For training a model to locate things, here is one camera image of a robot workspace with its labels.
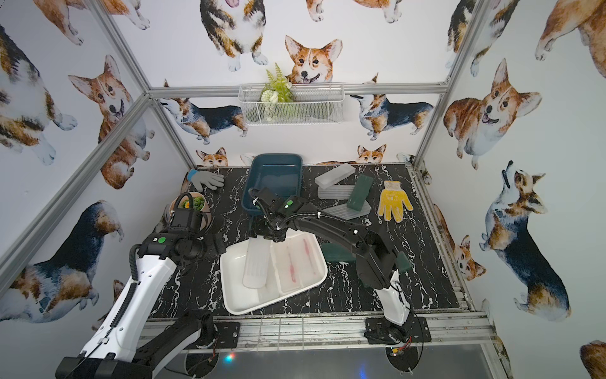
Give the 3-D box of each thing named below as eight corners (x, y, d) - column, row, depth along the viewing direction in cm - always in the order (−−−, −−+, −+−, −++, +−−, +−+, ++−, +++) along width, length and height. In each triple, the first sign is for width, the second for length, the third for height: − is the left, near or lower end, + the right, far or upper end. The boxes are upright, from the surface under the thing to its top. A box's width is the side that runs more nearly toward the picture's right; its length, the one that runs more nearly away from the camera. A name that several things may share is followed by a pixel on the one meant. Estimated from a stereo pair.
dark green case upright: (344, 207, 107) (345, 202, 104) (356, 178, 119) (357, 172, 115) (362, 213, 105) (363, 208, 102) (372, 183, 117) (374, 177, 113)
